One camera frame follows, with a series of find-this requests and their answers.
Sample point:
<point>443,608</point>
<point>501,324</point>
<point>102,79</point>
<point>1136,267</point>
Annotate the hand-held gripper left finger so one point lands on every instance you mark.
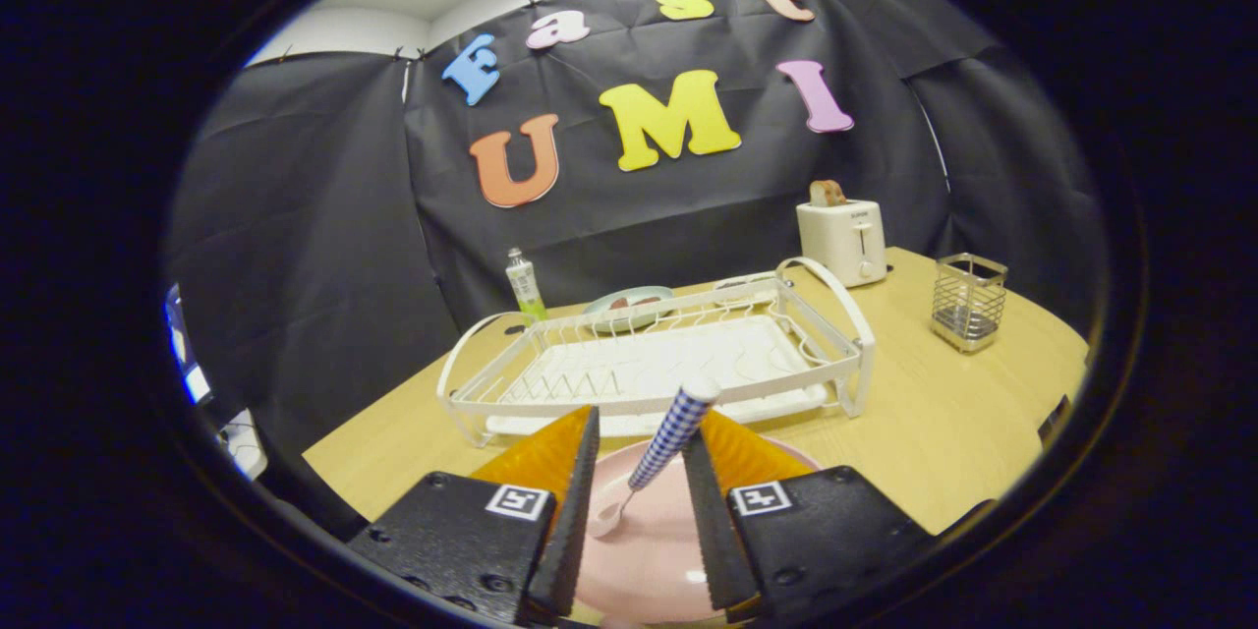
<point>573,531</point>

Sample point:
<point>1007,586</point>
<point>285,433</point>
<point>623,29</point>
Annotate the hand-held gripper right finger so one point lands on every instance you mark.
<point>710,531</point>

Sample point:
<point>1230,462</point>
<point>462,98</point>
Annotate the pink plate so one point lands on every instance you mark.
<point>649,550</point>

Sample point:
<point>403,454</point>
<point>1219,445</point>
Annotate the pale green plate with food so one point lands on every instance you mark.
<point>629,303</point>

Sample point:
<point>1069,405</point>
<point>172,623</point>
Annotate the small white dish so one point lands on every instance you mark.
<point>742,287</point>

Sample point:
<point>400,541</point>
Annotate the clear bottle green liquid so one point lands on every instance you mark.
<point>524,285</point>

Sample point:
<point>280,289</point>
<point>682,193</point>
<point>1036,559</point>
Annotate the cream toaster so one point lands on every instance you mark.
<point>840,241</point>

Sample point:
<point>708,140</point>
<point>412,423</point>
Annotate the bread slice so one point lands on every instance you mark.
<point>828,194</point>

